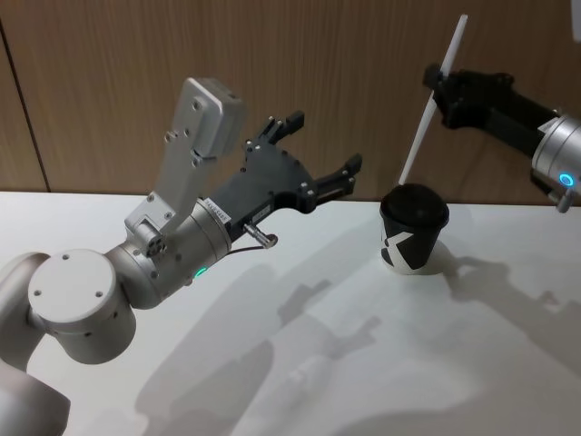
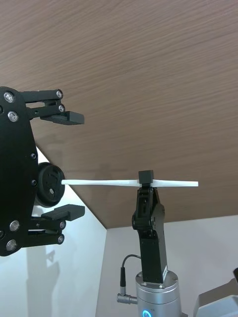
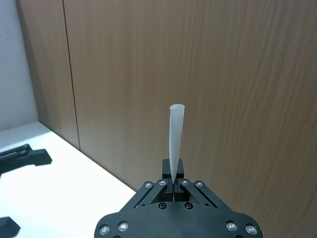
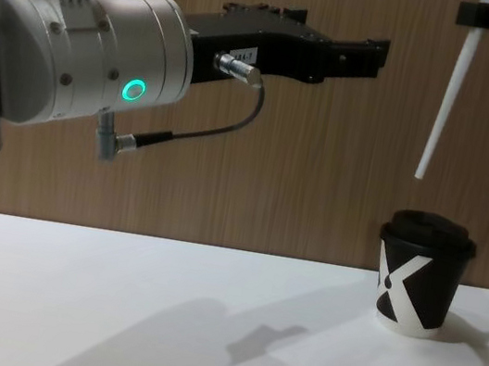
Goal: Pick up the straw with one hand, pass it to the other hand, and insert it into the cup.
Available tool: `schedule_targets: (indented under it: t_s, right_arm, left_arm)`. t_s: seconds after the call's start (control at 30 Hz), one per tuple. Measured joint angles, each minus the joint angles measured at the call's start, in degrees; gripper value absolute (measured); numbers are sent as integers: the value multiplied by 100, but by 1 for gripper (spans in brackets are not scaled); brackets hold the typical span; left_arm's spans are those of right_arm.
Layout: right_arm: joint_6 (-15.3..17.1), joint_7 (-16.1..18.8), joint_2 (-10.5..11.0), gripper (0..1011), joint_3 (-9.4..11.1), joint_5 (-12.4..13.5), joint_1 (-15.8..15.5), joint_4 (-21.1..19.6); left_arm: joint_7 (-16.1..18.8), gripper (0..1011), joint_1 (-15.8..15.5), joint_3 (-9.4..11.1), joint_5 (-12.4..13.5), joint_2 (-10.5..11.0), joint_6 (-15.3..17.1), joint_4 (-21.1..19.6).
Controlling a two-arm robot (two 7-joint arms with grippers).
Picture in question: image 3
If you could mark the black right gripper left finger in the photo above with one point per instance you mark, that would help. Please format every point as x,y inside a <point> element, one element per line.
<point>158,192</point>

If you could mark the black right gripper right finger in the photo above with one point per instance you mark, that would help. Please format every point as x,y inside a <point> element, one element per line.
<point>190,192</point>

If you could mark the white translucent plastic rod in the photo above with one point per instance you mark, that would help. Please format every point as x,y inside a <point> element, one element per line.
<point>176,134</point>

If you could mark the brown wood-grain panel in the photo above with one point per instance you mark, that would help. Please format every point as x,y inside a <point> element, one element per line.
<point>198,74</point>

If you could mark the black block foot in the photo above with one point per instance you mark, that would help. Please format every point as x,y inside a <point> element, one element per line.
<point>8,225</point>

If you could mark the black metal frame with rail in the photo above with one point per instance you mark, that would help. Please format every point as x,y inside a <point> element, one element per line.
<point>37,156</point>

